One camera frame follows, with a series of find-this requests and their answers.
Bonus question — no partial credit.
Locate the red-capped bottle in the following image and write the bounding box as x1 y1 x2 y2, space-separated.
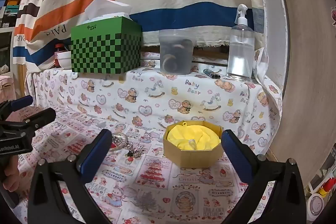
54 43 66 68

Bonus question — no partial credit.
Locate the clear spray bottle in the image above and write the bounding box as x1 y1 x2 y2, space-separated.
226 4 256 81

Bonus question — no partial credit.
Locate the white tissue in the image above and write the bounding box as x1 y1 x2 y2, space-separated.
84 0 132 22

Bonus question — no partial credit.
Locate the silver charm bracelet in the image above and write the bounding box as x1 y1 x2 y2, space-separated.
125 144 146 159

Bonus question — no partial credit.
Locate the bear print cloth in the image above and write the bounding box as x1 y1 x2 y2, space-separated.
25 48 282 161

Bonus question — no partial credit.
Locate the black lighter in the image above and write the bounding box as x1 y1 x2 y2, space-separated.
203 69 221 79

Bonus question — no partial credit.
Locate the person's left hand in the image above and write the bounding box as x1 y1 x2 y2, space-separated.
0 154 20 191

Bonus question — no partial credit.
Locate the pink box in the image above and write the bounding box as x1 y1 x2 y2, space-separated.
0 76 16 104

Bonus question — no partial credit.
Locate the octagonal cardboard box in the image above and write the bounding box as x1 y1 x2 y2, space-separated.
163 120 224 168

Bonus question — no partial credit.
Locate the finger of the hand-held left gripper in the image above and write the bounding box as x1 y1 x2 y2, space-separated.
0 96 34 115
16 108 57 132

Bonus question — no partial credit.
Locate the white bowl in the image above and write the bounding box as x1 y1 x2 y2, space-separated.
56 51 72 68

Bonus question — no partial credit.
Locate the silver chain necklace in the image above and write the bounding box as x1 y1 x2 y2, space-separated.
109 133 129 151

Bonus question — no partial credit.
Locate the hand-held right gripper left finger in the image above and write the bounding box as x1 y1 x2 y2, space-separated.
28 129 121 224

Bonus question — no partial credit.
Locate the wooden board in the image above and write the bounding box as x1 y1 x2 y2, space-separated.
265 0 336 185

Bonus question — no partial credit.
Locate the clear plastic container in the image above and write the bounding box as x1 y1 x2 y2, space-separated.
159 29 194 75

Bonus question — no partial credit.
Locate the strawberry print cloth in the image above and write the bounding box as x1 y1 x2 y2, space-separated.
0 106 276 224

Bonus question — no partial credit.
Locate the green black checkered board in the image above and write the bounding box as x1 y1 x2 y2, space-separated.
71 16 143 74

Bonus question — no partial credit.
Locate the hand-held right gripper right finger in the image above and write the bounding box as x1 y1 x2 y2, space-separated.
221 130 307 224

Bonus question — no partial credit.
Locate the round white mirror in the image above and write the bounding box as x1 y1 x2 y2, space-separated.
306 194 326 222

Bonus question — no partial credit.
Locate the stack of storage boxes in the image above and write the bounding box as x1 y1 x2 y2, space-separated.
0 0 27 30

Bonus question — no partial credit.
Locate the red and yellow toy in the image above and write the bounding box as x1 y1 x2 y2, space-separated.
318 178 336 195

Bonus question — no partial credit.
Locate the yellow cloth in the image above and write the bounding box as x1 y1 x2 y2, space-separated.
168 123 221 152

